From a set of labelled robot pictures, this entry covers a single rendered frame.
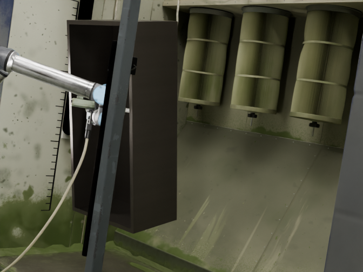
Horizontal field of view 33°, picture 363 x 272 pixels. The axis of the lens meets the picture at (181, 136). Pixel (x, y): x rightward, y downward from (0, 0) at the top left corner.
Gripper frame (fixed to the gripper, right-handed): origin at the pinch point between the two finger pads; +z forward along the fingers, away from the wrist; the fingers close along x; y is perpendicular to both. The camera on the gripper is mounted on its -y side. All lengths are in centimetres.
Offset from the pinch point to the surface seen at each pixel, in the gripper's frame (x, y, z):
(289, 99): 154, -28, 45
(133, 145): 22.7, 15.5, -14.6
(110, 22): 1.8, -49.6, -3.1
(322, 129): 166, -10, 15
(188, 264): 94, 97, 39
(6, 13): -46, -51, 79
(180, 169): 105, 41, 109
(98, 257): -18, 50, -120
